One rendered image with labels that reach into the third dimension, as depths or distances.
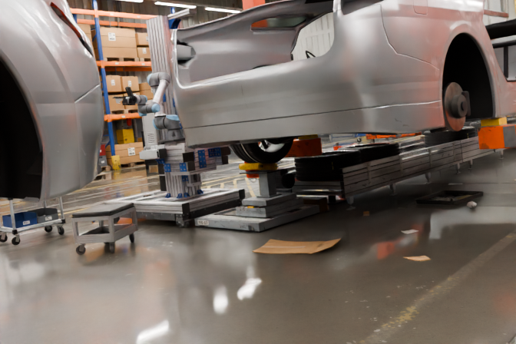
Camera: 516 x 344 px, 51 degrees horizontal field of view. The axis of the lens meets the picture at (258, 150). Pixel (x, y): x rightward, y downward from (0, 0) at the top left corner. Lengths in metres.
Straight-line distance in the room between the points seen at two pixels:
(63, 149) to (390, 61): 1.82
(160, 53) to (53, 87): 3.90
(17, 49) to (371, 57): 1.83
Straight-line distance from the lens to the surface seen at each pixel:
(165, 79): 5.18
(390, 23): 2.98
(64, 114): 1.70
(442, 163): 6.63
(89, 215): 4.48
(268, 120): 3.29
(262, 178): 4.79
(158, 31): 5.55
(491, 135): 4.17
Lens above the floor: 0.90
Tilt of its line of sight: 3 degrees down
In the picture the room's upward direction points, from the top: 6 degrees counter-clockwise
